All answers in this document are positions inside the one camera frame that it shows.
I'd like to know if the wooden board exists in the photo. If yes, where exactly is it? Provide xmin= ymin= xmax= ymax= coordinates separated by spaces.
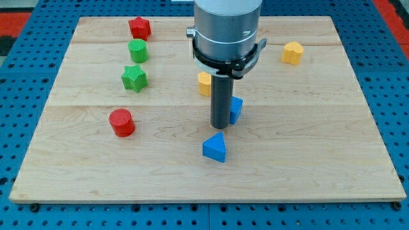
xmin=10 ymin=16 xmax=406 ymax=204

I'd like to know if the green star block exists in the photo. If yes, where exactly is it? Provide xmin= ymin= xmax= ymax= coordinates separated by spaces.
xmin=121 ymin=65 xmax=148 ymax=93

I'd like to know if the blue triangle block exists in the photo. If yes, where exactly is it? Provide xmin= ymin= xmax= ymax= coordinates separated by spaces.
xmin=202 ymin=132 xmax=226 ymax=163

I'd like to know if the green cylinder block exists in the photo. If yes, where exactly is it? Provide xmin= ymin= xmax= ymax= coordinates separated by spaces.
xmin=128 ymin=38 xmax=149 ymax=63

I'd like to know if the yellow heart block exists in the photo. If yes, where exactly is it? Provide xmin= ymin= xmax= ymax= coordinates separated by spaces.
xmin=281 ymin=42 xmax=304 ymax=65

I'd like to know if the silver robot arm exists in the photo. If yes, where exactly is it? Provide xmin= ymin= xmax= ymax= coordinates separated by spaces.
xmin=190 ymin=0 xmax=262 ymax=68

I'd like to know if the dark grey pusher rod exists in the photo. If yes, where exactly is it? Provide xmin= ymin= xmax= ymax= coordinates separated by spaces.
xmin=210 ymin=75 xmax=234 ymax=129

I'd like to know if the red star block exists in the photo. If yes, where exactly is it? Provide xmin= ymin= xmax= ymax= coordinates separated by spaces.
xmin=128 ymin=17 xmax=151 ymax=41

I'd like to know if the red cylinder block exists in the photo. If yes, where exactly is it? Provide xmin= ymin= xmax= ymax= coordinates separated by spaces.
xmin=109 ymin=109 xmax=135 ymax=137

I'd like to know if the yellow hexagon block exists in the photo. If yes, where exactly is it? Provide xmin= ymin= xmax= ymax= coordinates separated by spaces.
xmin=197 ymin=72 xmax=212 ymax=96

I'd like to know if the blue cube block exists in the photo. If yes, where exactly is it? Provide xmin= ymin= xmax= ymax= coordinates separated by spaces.
xmin=229 ymin=96 xmax=243 ymax=125

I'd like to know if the black clamp ring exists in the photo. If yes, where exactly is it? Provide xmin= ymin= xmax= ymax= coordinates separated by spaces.
xmin=191 ymin=38 xmax=268 ymax=81

